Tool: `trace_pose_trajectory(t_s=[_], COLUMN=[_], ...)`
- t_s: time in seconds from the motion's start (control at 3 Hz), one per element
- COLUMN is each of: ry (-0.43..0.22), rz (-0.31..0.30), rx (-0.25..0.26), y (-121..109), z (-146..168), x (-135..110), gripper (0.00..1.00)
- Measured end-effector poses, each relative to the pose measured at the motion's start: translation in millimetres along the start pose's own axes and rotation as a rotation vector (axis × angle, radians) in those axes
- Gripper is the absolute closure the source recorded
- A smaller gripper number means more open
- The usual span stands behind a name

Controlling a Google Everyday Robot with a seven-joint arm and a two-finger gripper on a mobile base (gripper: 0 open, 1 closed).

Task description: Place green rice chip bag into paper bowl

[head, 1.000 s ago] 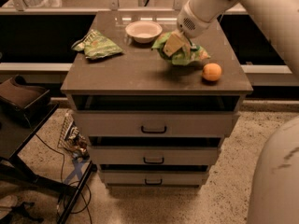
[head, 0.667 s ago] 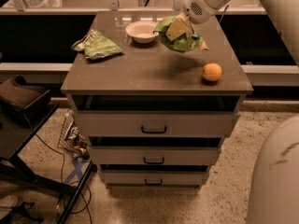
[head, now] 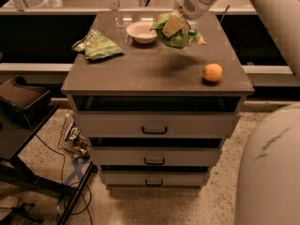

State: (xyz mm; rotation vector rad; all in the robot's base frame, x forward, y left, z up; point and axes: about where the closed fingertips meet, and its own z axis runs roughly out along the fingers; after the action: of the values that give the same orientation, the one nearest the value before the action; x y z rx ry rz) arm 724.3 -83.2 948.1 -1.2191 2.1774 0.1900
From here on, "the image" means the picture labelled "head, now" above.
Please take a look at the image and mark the metal railing frame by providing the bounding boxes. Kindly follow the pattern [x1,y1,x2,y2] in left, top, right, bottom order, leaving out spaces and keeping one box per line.
[0,0,261,16]

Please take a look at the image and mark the top grey drawer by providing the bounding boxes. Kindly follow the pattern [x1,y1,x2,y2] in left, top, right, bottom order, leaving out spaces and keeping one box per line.
[72,112,240,138]

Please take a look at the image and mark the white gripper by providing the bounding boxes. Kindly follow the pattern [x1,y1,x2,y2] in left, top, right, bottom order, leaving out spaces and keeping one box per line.
[162,0,209,38]

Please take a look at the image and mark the black side table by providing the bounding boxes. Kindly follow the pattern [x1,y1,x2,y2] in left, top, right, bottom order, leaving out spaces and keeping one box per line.
[0,103,96,225]

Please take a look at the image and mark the green snack bag left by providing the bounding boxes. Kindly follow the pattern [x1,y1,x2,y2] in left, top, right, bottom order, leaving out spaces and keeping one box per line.
[71,29,123,61]

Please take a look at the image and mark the dark brown box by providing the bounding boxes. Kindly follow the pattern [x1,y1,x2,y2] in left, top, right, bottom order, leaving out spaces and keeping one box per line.
[0,75,51,119]

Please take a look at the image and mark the wire basket with items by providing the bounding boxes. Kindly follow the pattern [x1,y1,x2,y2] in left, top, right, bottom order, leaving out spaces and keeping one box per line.
[58,112,90,160]

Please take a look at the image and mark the grey drawer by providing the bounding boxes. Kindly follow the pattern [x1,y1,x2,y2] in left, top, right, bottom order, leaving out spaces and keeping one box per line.
[72,112,240,138]
[99,172,210,187]
[88,147,219,166]

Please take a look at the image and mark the orange fruit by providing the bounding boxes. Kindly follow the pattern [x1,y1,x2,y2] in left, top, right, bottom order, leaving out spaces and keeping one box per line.
[202,64,223,83]

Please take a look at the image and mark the black floor cable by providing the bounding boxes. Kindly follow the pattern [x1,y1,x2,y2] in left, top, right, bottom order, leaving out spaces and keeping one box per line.
[35,134,94,225]

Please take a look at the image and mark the green rice chip bag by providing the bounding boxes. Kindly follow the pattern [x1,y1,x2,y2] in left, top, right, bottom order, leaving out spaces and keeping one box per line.
[151,11,205,49]

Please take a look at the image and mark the middle grey drawer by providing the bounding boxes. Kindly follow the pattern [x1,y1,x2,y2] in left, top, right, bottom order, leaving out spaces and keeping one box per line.
[88,147,219,166]

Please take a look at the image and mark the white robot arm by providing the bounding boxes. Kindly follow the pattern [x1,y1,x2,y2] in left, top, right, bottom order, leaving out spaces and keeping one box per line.
[175,0,300,225]

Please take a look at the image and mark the white paper bowl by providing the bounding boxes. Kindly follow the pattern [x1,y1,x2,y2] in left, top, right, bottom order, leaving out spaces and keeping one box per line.
[126,21,157,44]

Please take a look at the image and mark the grey drawer cabinet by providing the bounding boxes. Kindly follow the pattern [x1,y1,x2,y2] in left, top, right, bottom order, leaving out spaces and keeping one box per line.
[62,11,253,173]

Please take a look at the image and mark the bottom grey drawer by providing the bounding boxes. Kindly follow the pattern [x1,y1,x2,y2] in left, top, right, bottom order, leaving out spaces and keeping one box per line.
[99,172,210,187]

